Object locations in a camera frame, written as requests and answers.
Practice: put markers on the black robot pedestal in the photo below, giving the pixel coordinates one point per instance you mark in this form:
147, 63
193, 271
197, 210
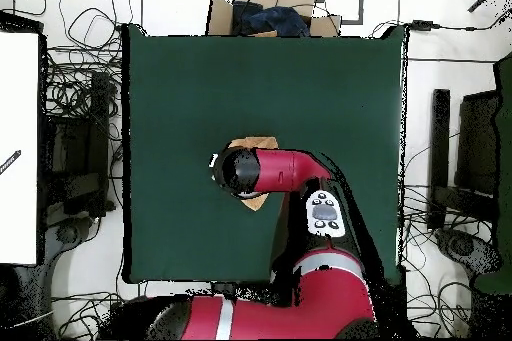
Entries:
224, 289

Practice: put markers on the white board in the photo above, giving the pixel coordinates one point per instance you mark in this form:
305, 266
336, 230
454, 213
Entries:
18, 97

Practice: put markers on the dark blue garment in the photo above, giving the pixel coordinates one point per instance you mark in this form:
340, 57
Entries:
276, 19

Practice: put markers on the tan terry towel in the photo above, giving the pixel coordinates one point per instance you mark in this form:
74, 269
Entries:
256, 143

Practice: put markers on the green cloth covered table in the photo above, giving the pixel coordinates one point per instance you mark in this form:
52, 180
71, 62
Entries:
504, 157

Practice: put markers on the black power adapter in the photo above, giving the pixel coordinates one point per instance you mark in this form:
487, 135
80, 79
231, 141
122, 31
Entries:
421, 25

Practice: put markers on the black upright bar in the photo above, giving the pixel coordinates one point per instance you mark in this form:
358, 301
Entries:
440, 137

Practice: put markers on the black furniture frame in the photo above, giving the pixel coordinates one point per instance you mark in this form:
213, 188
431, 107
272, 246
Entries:
98, 117

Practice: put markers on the dark green table cloth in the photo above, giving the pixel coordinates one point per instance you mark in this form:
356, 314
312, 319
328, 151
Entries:
180, 97

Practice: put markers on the thin black floor frame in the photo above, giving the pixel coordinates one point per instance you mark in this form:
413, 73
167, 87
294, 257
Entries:
361, 1

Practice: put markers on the black marker pen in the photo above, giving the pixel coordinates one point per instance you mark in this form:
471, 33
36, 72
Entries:
10, 162

